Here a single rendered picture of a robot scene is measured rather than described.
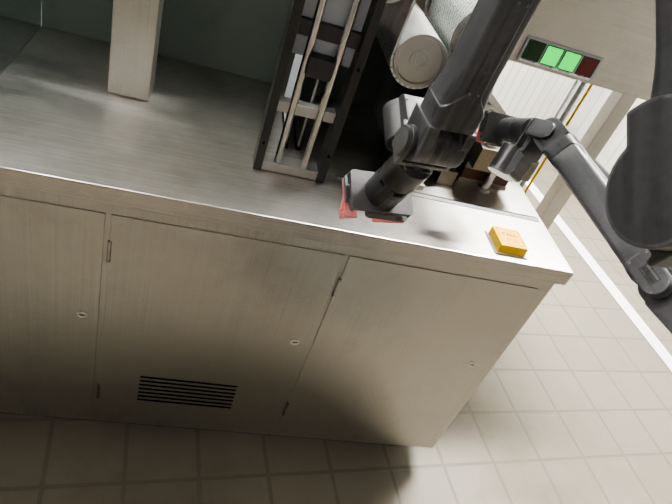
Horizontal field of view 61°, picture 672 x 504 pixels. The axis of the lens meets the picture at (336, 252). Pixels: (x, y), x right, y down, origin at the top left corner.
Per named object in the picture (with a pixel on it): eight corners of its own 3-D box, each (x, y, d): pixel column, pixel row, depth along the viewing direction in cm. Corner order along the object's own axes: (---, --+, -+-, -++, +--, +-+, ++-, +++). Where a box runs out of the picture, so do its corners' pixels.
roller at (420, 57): (385, 80, 126) (405, 27, 119) (369, 38, 145) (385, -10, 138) (434, 93, 129) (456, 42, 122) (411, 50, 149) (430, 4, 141)
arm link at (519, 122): (555, 127, 110) (533, 111, 109) (535, 158, 111) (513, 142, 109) (535, 127, 117) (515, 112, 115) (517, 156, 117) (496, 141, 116)
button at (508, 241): (496, 252, 127) (502, 244, 126) (487, 232, 132) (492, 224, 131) (523, 257, 129) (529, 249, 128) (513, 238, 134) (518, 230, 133)
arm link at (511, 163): (580, 145, 108) (557, 122, 103) (546, 197, 109) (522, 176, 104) (533, 133, 118) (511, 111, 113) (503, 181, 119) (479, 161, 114)
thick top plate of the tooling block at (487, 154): (472, 168, 140) (483, 147, 136) (434, 96, 170) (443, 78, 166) (528, 181, 144) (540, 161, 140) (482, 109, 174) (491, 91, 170)
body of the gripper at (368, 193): (345, 173, 87) (365, 150, 81) (404, 182, 91) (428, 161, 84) (347, 212, 85) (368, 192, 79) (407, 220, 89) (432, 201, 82)
